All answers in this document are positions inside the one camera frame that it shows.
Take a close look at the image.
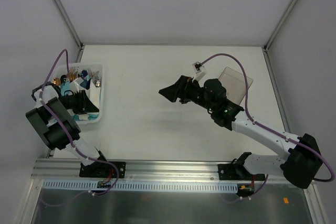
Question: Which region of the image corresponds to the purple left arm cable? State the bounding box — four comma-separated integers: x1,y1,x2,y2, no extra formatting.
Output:
43,49,120,196

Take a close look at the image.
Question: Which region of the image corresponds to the clear plastic utensil box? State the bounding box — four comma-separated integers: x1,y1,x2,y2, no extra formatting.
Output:
218,67,246,105

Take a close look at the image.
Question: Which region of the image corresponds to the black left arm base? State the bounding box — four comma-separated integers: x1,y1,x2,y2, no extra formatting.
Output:
79,162,126,178

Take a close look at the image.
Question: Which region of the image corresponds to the light blue rolled napkin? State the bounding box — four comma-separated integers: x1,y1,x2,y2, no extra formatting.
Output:
60,81,72,95

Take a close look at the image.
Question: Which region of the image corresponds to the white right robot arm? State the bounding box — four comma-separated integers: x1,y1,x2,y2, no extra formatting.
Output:
159,76,322,189

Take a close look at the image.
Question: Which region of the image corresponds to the perforated cable duct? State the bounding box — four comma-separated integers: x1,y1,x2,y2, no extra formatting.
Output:
43,179,238,194

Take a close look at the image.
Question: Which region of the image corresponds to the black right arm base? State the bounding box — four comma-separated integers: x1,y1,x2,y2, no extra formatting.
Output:
217,152,266,182

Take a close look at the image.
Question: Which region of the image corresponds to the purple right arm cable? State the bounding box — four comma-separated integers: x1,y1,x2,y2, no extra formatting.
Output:
196,53,335,193

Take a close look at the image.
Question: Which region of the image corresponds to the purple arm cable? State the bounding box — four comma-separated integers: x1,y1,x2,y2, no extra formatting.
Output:
43,49,120,196
196,53,335,193

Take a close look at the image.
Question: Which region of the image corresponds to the white plastic basket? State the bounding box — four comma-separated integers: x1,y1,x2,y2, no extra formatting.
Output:
51,62,106,125

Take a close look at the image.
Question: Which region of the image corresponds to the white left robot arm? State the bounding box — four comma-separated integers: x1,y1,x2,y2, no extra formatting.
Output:
26,82,111,177

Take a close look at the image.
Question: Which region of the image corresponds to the copper spoon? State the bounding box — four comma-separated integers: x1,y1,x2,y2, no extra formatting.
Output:
53,78,61,85

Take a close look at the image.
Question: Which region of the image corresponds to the aluminium frame rail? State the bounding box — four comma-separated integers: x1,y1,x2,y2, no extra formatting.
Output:
30,158,316,185

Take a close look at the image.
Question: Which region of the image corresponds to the copper fork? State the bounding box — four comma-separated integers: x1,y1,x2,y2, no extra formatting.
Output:
66,68,78,82

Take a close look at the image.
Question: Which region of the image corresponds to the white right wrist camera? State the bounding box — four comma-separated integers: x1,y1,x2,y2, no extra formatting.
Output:
192,62,206,82

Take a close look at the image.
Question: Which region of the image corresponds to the white paper napkin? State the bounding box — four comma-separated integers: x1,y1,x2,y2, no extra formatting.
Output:
89,80,101,109

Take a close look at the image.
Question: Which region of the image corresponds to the wooden handled spoon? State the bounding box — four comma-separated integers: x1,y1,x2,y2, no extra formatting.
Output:
95,80,101,87

